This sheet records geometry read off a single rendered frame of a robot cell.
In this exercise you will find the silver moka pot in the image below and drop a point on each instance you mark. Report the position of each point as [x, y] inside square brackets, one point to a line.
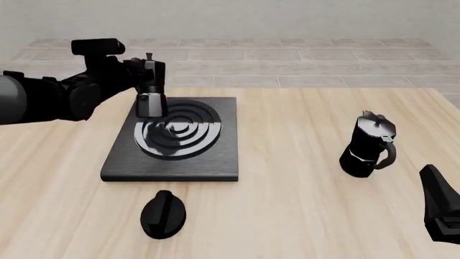
[152, 99]

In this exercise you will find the round black stove knob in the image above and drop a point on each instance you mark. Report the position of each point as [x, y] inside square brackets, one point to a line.
[163, 214]

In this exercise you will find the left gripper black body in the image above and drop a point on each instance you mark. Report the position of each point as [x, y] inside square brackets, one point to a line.
[108, 67]

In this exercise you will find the flat black stove plate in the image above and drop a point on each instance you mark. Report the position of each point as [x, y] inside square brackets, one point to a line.
[179, 140]

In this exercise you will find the small flat plate on stalk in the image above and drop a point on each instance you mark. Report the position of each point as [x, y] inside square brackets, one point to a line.
[95, 46]

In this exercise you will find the black moka pot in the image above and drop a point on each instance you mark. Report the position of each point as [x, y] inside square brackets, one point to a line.
[366, 145]

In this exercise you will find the left robot arm, grey and black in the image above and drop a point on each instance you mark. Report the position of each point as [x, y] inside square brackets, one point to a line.
[43, 99]

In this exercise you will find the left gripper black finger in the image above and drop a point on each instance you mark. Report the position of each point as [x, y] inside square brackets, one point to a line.
[142, 72]
[136, 60]

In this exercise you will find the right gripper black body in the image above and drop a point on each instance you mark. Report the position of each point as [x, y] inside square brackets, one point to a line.
[445, 229]

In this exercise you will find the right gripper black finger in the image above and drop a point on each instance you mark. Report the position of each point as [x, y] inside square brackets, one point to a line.
[440, 193]

